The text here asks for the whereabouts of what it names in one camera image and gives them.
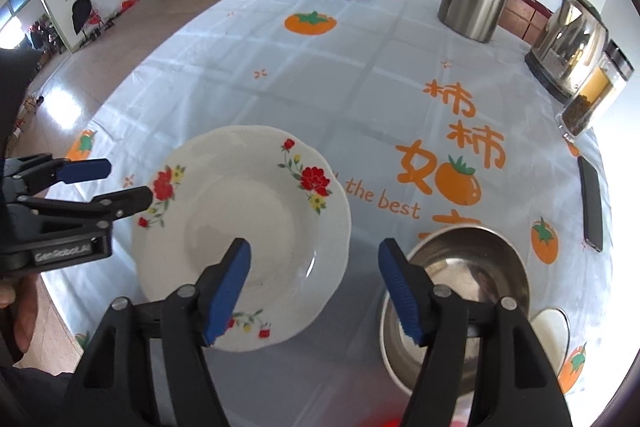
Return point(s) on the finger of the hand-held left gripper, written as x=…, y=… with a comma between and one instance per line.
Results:
x=125, y=202
x=85, y=170

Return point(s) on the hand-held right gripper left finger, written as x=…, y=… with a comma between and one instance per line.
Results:
x=227, y=292

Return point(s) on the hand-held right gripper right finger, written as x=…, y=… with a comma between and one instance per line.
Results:
x=400, y=292

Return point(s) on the stainless steel bowl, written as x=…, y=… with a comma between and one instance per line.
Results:
x=465, y=267

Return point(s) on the white plate with red flowers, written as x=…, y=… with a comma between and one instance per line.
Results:
x=250, y=207

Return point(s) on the white enamel bowl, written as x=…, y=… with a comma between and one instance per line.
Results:
x=550, y=337

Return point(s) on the person's left hand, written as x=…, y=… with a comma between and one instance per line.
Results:
x=25, y=312

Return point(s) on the black chair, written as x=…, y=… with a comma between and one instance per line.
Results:
x=82, y=14

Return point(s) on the window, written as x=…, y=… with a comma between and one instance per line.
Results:
x=20, y=12

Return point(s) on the black smartphone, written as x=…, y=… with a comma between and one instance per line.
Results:
x=591, y=202

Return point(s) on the light blue printed tablecloth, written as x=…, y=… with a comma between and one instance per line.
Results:
x=325, y=82

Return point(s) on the glass tea bottle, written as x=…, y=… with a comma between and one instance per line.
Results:
x=592, y=92

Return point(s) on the stainless steel electric kettle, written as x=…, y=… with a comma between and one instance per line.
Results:
x=570, y=47

